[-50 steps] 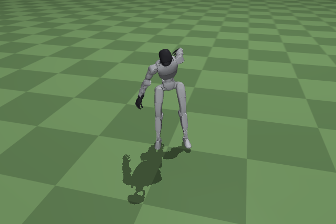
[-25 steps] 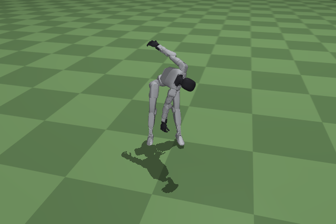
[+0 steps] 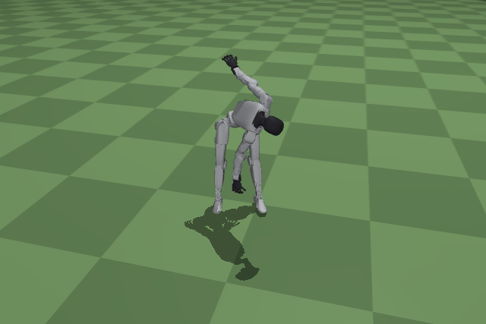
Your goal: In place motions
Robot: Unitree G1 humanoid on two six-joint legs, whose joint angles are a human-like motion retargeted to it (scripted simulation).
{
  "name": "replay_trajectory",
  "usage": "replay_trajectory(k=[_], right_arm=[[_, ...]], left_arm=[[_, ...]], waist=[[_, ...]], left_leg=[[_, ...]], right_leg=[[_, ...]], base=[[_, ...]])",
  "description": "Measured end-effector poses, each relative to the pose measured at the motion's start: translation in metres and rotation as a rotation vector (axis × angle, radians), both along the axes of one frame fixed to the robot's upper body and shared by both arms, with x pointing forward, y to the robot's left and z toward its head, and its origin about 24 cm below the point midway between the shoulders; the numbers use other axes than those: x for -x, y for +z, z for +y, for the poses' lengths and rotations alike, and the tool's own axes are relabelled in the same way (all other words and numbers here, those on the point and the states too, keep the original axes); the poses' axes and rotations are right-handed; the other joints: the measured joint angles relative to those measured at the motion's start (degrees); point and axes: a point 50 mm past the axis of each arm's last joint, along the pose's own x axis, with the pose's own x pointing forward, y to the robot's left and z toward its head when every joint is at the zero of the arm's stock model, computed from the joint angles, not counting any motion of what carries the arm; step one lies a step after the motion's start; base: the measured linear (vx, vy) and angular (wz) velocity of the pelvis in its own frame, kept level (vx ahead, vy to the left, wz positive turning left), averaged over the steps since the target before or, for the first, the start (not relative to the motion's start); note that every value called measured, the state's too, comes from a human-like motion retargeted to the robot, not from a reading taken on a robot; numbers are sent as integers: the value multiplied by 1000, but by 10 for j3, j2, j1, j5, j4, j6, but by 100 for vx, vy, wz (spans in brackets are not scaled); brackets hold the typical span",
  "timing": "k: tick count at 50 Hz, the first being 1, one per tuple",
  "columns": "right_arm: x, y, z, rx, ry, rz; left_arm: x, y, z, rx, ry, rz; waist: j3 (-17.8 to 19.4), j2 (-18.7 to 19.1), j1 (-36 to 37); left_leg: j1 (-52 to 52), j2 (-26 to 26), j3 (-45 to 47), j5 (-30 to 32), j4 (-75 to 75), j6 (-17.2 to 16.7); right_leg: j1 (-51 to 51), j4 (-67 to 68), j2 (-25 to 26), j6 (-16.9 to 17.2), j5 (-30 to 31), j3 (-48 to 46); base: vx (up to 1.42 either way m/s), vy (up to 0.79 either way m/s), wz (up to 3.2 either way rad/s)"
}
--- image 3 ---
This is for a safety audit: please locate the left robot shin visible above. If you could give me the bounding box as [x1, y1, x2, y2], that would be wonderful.
[250, 160, 262, 200]

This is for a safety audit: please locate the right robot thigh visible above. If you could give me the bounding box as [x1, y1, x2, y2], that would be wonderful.
[215, 118, 229, 170]

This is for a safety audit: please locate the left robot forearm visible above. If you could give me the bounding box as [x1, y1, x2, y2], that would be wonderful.
[233, 67, 258, 85]

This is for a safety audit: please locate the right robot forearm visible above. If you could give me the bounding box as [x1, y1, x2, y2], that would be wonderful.
[232, 155, 243, 181]

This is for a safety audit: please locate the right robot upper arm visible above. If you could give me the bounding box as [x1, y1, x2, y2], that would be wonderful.
[235, 131, 256, 161]

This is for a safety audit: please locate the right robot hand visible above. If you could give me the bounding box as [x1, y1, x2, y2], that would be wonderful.
[232, 175, 246, 193]

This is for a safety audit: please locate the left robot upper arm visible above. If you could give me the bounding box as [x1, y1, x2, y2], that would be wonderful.
[248, 83, 273, 109]

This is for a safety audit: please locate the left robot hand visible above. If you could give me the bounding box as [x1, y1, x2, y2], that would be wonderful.
[222, 55, 241, 75]

